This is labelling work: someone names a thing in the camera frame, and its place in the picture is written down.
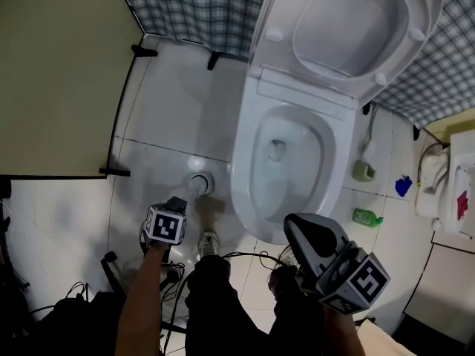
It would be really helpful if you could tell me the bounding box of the person's right leg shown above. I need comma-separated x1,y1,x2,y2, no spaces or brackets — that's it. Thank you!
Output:
267,265,327,356

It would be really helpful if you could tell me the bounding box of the person's right shoe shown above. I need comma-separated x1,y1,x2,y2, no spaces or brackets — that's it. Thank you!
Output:
280,245,299,268

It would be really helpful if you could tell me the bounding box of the beige cardboard box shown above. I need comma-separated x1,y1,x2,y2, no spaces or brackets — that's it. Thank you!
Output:
355,318,419,356

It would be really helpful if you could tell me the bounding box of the green holder with white brush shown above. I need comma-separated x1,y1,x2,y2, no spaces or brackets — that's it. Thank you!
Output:
351,103,380,183

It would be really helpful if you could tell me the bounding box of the person's leg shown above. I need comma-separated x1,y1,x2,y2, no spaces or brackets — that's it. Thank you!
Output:
267,265,327,356
184,254,275,356

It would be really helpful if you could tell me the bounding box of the white box with red patch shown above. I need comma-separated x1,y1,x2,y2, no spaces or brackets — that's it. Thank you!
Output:
439,153,475,237

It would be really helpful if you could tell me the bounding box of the black metal stand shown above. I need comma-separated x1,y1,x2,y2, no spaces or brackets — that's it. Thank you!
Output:
99,250,129,298

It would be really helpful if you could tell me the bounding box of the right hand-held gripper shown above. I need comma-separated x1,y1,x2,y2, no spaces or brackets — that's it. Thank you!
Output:
283,212,392,316

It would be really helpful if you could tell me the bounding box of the person's left forearm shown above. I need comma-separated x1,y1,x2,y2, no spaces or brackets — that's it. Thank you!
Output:
114,240,171,356

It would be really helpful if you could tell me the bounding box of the blue crumpled cloth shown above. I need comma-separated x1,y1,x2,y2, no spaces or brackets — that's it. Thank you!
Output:
394,175,414,199

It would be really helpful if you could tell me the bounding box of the white toilet seat lid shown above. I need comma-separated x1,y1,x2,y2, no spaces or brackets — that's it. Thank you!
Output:
247,0,445,111

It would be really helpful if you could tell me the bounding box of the checked grey curtain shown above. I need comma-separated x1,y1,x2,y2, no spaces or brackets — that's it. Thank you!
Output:
114,0,475,130

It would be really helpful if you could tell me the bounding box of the black partition foot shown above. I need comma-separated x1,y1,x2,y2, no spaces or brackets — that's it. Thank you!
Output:
131,44,159,59
98,166,131,178
206,50,223,71

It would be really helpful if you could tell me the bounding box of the white cabinet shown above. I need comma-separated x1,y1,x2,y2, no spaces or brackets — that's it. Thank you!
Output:
402,231,475,345

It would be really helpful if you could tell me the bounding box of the green plastic bottle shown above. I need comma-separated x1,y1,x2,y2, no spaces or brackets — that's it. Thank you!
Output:
351,207,384,229

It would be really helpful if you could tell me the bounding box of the white plastic tank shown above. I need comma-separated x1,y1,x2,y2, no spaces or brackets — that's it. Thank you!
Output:
414,142,452,219

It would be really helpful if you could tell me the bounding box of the person's left shoe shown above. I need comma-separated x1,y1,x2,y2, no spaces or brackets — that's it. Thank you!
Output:
199,229,220,260

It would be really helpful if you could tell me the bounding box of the person's left leg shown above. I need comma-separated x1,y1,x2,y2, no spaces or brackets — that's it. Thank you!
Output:
184,254,275,356

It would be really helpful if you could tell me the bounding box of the white toilet bowl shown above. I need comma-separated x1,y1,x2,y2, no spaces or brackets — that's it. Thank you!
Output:
229,65,359,246

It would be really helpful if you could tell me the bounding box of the beige partition panel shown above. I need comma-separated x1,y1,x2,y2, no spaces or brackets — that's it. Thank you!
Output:
0,0,146,180

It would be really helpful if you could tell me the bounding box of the black bag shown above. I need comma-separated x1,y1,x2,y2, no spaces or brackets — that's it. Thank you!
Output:
35,290,129,356

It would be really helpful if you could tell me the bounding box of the person's shoe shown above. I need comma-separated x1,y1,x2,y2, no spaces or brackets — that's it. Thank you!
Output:
280,245,299,268
199,229,220,260

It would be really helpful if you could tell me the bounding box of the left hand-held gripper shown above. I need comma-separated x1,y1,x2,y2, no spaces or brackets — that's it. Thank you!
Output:
142,195,189,246

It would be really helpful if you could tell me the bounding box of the person's right forearm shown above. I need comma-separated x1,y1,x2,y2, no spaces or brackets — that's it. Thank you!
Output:
321,305,367,356

